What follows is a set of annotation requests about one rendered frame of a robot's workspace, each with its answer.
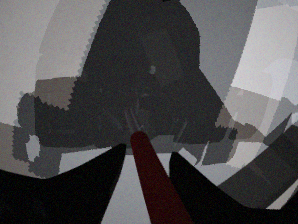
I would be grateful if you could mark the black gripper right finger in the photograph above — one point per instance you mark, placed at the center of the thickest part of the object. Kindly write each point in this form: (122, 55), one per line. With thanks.
(207, 204)

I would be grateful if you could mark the dark red peg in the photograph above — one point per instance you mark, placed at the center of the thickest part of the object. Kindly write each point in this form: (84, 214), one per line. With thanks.
(161, 198)

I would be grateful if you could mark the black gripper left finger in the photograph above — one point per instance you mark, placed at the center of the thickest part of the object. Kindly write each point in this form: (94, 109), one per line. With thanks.
(79, 196)

